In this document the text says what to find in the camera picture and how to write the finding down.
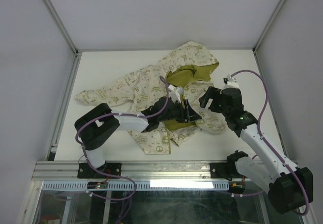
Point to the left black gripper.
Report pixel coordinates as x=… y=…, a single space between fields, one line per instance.
x=187 y=114

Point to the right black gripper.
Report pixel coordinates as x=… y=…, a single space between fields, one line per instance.
x=212 y=93

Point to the cream patterned hooded jacket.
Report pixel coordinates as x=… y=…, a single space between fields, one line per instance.
x=190 y=66

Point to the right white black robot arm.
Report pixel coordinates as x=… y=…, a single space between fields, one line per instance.
x=288 y=187

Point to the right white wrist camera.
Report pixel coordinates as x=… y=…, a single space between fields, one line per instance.
x=230 y=82

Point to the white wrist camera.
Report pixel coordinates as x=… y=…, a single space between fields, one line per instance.
x=175 y=93
x=230 y=82

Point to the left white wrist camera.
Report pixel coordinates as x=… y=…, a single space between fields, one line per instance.
x=175 y=93

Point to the white slotted cable duct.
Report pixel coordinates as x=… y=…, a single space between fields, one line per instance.
x=151 y=185

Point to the right aluminium frame post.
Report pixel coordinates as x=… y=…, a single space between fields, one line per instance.
x=270 y=23

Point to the aluminium frame post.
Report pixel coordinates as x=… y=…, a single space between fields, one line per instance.
x=59 y=24
x=270 y=23

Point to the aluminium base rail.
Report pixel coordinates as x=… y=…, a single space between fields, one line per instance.
x=72 y=170

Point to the left aluminium frame post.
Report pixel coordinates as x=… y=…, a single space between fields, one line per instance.
x=59 y=24

